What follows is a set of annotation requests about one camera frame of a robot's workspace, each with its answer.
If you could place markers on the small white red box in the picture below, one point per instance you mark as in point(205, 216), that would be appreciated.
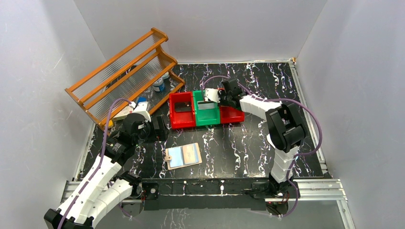
point(123, 113)

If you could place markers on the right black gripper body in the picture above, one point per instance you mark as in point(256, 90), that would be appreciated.
point(224, 98)

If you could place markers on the left red plastic bin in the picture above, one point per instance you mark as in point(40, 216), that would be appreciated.
point(182, 113)

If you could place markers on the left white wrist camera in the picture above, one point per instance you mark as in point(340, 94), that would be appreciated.
point(141, 108)

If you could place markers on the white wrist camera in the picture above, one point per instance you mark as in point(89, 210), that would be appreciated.
point(141, 108)
point(212, 95)

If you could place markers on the red plastic bin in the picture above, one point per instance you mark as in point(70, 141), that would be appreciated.
point(182, 113)
point(230, 115)

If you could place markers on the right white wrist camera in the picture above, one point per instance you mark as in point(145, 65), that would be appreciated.
point(212, 95)

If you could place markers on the right red plastic bin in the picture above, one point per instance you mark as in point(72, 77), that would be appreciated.
point(230, 115)

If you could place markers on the orange wooden shelf rack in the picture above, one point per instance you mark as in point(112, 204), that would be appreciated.
point(129, 74)

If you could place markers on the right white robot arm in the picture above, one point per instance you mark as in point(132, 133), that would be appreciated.
point(286, 131)

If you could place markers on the small blue cube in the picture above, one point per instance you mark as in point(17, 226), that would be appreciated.
point(141, 99)

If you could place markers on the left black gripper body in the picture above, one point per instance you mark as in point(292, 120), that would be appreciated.
point(161, 128)

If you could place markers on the green plastic bin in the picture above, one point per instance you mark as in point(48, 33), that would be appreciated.
point(205, 117)

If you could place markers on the silver card in bin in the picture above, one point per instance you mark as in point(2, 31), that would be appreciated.
point(203, 105)

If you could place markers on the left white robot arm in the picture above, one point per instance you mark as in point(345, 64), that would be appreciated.
point(103, 188)

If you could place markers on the beige leather card holder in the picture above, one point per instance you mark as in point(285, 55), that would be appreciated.
point(182, 156)

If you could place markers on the black card in bin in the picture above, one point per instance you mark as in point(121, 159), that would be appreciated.
point(182, 107)

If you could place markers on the blue white round jar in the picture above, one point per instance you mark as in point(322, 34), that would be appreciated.
point(159, 85)

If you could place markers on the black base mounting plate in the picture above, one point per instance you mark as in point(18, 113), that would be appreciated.
point(215, 193)

